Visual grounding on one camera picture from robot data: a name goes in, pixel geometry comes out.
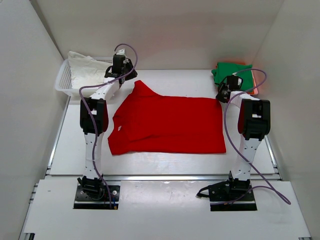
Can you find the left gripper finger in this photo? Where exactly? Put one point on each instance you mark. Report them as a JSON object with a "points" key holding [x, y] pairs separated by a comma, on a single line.
{"points": [[130, 67], [129, 76]]}

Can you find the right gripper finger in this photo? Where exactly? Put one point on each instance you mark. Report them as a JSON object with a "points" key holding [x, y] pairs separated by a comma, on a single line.
{"points": [[222, 89], [223, 98]]}

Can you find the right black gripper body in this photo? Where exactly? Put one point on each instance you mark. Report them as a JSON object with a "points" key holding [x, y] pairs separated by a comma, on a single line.
{"points": [[226, 90]]}

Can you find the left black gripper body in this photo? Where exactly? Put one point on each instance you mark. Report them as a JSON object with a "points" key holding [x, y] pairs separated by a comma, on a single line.
{"points": [[125, 70]]}

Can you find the red t-shirt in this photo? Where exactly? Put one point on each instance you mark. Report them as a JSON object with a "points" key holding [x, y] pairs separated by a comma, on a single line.
{"points": [[149, 122]]}

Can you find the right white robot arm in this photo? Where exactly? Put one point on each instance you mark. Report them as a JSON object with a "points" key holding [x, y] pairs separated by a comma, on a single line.
{"points": [[254, 123]]}

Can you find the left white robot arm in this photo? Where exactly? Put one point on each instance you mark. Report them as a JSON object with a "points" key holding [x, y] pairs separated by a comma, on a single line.
{"points": [[94, 122]]}

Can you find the folded green t-shirt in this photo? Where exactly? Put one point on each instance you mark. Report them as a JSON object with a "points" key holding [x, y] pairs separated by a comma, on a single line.
{"points": [[224, 69]]}

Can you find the crumpled white t-shirt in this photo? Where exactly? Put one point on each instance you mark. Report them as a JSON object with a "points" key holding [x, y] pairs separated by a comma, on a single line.
{"points": [[85, 70]]}

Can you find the white plastic basket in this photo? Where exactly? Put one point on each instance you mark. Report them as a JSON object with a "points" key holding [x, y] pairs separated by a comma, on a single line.
{"points": [[63, 82]]}

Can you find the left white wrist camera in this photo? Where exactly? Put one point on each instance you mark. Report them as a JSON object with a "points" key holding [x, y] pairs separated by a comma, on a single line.
{"points": [[121, 52]]}

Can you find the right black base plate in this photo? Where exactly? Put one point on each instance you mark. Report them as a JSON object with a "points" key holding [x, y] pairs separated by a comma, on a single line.
{"points": [[225, 197]]}

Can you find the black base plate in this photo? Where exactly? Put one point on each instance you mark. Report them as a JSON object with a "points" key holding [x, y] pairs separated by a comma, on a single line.
{"points": [[86, 201], [225, 197]]}

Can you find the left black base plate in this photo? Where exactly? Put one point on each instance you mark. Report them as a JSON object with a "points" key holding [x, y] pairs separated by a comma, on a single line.
{"points": [[86, 201]]}

